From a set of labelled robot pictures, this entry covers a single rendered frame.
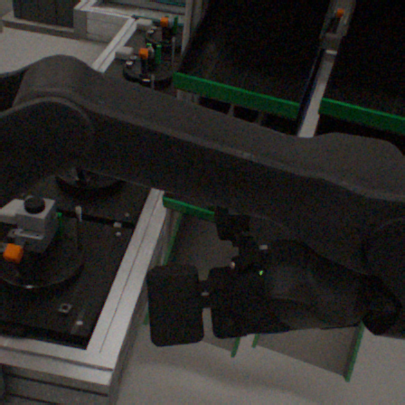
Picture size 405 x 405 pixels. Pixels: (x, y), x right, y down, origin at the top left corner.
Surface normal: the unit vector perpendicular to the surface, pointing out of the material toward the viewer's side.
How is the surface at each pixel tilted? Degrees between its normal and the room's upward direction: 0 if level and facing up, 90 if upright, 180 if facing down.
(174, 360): 0
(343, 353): 45
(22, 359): 0
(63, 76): 6
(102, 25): 90
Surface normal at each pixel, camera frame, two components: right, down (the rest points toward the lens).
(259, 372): 0.11, -0.78
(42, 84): -0.12, -0.77
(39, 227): -0.16, 0.60
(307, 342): -0.15, -0.15
